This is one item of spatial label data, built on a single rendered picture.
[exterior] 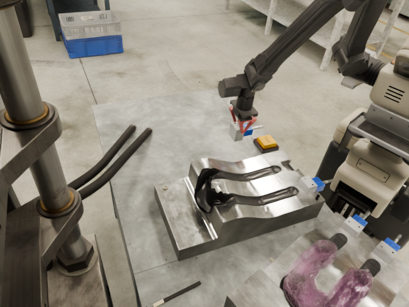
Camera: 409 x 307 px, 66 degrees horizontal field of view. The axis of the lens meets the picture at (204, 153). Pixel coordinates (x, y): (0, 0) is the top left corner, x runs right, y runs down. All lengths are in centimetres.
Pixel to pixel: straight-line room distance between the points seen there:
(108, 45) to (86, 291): 325
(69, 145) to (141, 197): 159
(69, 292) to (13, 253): 26
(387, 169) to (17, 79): 120
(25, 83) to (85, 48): 330
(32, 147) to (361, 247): 91
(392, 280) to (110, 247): 143
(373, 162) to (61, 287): 114
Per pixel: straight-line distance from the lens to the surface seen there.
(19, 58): 60
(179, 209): 101
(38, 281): 73
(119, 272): 189
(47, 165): 72
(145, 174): 120
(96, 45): 391
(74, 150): 260
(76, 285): 100
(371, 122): 127
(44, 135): 64
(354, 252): 107
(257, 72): 100
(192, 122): 145
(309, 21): 88
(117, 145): 124
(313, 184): 110
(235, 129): 116
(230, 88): 104
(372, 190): 139
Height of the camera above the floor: 165
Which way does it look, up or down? 41 degrees down
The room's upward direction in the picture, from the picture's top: 6 degrees clockwise
